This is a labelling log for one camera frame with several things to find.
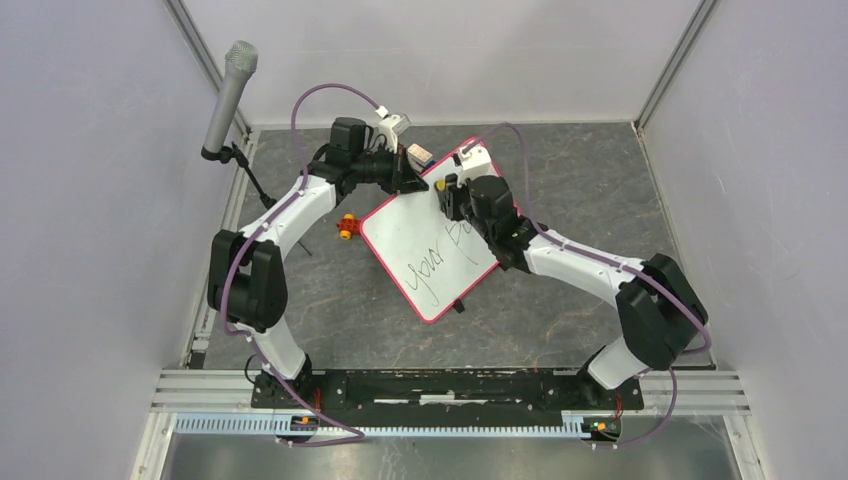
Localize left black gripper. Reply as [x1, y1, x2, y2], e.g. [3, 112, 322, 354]
[351, 142, 426, 196]

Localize pink framed whiteboard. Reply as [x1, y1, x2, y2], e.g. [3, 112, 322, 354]
[361, 154, 498, 323]

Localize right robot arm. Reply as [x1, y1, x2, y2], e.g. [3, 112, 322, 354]
[435, 174, 711, 408]

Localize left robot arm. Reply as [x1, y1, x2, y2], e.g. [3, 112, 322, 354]
[207, 114, 429, 408]

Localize red toy block boat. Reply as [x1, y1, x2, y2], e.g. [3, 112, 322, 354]
[406, 144, 434, 171]

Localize red toy block car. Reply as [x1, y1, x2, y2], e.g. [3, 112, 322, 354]
[336, 213, 361, 240]

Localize grey microphone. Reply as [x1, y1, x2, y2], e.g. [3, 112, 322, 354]
[201, 40, 259, 163]

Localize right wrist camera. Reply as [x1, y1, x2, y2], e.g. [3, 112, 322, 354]
[455, 144, 492, 184]

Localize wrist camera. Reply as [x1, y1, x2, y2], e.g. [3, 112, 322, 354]
[455, 144, 492, 184]
[375, 105, 411, 153]

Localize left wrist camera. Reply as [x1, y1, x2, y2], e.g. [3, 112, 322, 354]
[375, 105, 411, 153]

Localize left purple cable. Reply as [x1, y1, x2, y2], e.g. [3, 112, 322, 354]
[219, 82, 389, 448]

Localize metal wire whiteboard stand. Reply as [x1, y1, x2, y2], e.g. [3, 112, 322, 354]
[297, 239, 313, 257]

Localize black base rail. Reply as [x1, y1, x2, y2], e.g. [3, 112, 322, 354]
[245, 366, 645, 446]

